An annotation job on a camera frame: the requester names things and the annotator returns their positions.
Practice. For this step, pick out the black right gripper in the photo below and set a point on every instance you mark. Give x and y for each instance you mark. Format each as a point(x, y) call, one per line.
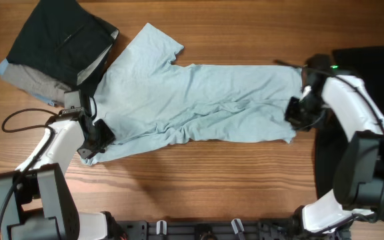
point(295, 122)

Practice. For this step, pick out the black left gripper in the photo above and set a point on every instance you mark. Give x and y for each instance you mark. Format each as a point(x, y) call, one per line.
point(108, 138)

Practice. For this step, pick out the light blue t-shirt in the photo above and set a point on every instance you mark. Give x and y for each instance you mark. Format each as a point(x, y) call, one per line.
point(149, 102)

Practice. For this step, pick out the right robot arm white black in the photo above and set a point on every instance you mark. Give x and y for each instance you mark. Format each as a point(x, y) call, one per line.
point(357, 192)

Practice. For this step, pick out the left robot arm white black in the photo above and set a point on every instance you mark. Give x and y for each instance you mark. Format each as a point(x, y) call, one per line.
point(35, 201)

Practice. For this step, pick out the folded grey garment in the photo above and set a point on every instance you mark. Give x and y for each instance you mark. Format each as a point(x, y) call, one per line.
point(36, 83)

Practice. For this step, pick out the black garment pile right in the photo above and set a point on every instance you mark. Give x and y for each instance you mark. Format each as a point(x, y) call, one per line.
point(331, 142)

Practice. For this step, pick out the folded black garment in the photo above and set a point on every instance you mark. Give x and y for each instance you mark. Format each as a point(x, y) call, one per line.
point(65, 42)

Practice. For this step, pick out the folded light blue garment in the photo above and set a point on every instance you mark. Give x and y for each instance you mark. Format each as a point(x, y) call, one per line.
point(3, 66)

